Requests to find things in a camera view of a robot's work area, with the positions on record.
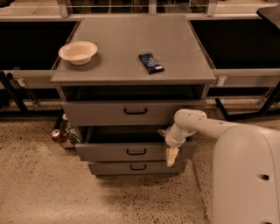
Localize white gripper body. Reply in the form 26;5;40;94
164;125;187;148

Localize grey drawer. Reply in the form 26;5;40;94
88;160;186;176
62;100;205;126
74;125;198;163

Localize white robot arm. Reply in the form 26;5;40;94
159;108;280;224

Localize grey top drawer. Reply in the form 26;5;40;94
62;100;205;126

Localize grey drawer cabinet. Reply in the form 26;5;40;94
50;14;216;176

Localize grey bottom drawer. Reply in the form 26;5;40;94
88;160;186;176

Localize dark blue snack packet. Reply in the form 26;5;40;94
138;52;165;74

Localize black stand leg right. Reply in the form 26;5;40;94
214;84;280;123

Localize black stand leg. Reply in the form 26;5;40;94
0;71;64;117
214;84;280;123

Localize red soda can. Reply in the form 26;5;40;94
52;129;61;142

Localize white bowl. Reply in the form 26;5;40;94
59;41;98;66

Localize black stand leg left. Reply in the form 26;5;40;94
0;71;64;117

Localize black top drawer handle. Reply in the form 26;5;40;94
123;108;148;116

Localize black drawer handle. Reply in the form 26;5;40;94
130;164;147;171
126;149;146;156
123;108;148;116

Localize black middle drawer handle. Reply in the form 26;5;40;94
126;149;146;156

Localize black bottom drawer handle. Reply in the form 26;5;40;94
130;164;147;171

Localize wire rack on floor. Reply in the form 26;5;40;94
59;121;81;149

